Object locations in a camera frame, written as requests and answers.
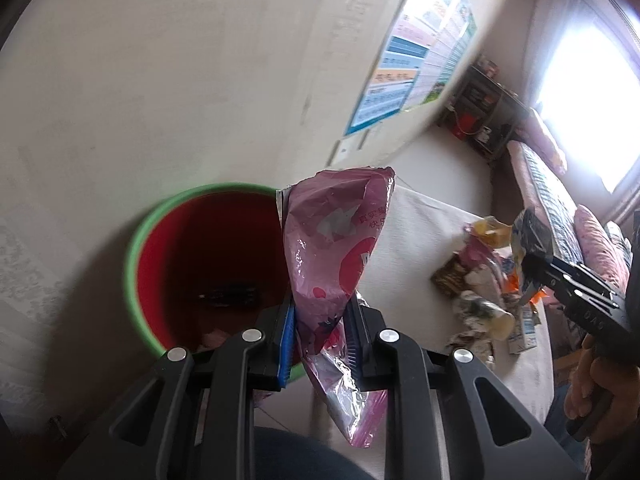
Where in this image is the dark snack wrapper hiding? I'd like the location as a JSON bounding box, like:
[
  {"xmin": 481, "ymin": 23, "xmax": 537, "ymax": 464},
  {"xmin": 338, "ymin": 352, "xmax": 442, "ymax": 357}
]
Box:
[{"xmin": 512, "ymin": 207, "xmax": 555, "ymax": 263}]

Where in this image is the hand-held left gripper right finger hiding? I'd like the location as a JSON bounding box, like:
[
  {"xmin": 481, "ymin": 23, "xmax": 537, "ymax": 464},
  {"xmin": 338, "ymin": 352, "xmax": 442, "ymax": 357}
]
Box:
[{"xmin": 344, "ymin": 292, "xmax": 586, "ymax": 480}]

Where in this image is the pink floral cushion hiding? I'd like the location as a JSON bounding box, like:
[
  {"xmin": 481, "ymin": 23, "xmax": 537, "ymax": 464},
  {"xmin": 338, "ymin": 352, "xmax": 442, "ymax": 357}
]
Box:
[
  {"xmin": 520, "ymin": 107, "xmax": 568, "ymax": 176},
  {"xmin": 572, "ymin": 205, "xmax": 632, "ymax": 291}
]

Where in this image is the pink plastic bag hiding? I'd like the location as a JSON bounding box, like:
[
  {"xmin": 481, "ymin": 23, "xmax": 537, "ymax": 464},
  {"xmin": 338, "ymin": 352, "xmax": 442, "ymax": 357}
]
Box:
[{"xmin": 277, "ymin": 166, "xmax": 397, "ymax": 448}]

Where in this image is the patterned sofa cushion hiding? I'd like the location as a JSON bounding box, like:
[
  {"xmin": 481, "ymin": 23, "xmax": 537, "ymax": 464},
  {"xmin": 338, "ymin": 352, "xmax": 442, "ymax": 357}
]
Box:
[{"xmin": 507, "ymin": 140, "xmax": 583, "ymax": 266}]

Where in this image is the crumpled paper cup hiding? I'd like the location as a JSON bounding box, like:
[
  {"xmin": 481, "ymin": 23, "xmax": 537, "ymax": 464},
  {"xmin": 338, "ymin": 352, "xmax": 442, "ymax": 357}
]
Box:
[{"xmin": 460, "ymin": 291, "xmax": 516, "ymax": 341}]

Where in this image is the wall poster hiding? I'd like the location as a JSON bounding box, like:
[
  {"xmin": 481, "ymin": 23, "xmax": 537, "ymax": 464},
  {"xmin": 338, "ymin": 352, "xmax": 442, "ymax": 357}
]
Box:
[{"xmin": 344, "ymin": 0, "xmax": 478, "ymax": 137}]

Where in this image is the red bin with green rim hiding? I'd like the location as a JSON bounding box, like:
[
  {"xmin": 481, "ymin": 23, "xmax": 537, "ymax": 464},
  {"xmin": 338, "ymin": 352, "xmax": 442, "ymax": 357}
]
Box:
[{"xmin": 124, "ymin": 182, "xmax": 308, "ymax": 383}]

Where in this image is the yellow snack wrapper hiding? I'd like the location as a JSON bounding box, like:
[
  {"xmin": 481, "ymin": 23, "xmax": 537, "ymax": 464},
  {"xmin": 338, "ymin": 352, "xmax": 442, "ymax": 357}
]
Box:
[{"xmin": 467, "ymin": 216, "xmax": 516, "ymax": 248}]

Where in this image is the dark shelf unit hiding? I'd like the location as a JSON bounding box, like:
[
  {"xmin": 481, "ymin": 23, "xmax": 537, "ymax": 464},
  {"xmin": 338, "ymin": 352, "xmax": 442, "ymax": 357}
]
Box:
[{"xmin": 437, "ymin": 52, "xmax": 531, "ymax": 161}]

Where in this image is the person's leg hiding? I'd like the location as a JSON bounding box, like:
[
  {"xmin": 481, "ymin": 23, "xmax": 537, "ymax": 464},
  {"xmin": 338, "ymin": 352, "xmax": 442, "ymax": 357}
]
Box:
[{"xmin": 252, "ymin": 425, "xmax": 376, "ymax": 480}]

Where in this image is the window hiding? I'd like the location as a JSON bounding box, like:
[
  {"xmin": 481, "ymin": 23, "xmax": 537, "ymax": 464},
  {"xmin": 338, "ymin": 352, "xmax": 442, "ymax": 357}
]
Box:
[{"xmin": 530, "ymin": 15, "xmax": 640, "ymax": 193}]

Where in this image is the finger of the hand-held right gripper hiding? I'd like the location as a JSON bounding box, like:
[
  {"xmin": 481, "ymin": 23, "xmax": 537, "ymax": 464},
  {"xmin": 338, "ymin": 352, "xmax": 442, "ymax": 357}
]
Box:
[{"xmin": 520, "ymin": 250, "xmax": 628, "ymax": 318}]

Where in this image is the brown snack wrapper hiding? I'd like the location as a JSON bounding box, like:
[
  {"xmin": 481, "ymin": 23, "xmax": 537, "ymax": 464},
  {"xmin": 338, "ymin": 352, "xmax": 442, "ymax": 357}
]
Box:
[{"xmin": 431, "ymin": 255, "xmax": 468, "ymax": 298}]

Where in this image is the pink snack wrapper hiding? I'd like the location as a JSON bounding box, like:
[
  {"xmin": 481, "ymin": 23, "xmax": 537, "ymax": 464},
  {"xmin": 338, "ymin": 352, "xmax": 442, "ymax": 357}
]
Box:
[{"xmin": 457, "ymin": 237, "xmax": 501, "ymax": 281}]

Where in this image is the white tablecloth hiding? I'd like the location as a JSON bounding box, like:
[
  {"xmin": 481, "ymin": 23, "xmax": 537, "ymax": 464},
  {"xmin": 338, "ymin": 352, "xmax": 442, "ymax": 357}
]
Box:
[{"xmin": 310, "ymin": 185, "xmax": 553, "ymax": 411}]

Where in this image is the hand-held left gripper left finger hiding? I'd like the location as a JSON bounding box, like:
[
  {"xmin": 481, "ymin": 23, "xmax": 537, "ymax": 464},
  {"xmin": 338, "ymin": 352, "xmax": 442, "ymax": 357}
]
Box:
[{"xmin": 56, "ymin": 296, "xmax": 301, "ymax": 480}]

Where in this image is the person's right hand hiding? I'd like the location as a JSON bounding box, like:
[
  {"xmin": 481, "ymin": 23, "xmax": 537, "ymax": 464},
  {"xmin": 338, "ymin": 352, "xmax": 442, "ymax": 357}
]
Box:
[{"xmin": 564, "ymin": 335, "xmax": 640, "ymax": 423}]

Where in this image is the white and blue milk carton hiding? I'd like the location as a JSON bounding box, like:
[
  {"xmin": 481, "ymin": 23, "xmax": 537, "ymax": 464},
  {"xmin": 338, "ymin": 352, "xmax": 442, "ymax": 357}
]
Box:
[{"xmin": 507, "ymin": 305, "xmax": 541, "ymax": 356}]

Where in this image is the orange snack wrapper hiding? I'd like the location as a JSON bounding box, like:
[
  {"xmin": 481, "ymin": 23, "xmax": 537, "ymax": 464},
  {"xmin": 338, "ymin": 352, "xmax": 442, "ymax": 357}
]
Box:
[{"xmin": 500, "ymin": 255, "xmax": 543, "ymax": 303}]

